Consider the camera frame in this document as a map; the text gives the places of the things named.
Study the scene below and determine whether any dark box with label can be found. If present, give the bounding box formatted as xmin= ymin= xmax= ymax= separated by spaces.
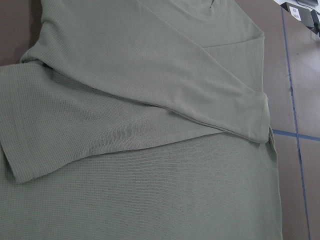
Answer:
xmin=280 ymin=2 xmax=320 ymax=29

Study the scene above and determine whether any olive green long-sleeve shirt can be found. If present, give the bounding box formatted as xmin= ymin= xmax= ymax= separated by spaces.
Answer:
xmin=0 ymin=0 xmax=283 ymax=240

